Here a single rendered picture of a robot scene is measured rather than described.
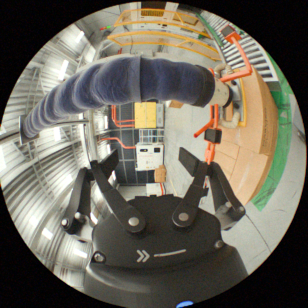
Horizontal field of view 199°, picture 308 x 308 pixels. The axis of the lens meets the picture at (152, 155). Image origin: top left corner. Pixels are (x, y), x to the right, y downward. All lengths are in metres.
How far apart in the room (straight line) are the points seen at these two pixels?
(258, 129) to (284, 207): 1.30
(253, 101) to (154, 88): 0.62
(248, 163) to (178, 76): 1.03
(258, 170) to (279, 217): 0.99
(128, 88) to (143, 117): 7.29
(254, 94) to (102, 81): 0.79
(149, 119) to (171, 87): 7.29
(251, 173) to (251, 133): 0.55
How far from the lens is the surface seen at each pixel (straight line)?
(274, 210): 1.76
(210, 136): 0.52
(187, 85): 0.37
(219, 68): 0.64
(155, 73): 0.35
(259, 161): 1.09
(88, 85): 0.40
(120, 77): 0.34
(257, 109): 0.70
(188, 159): 0.15
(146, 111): 7.69
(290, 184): 1.63
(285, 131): 1.60
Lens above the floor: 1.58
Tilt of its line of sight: 4 degrees down
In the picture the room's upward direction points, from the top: 92 degrees counter-clockwise
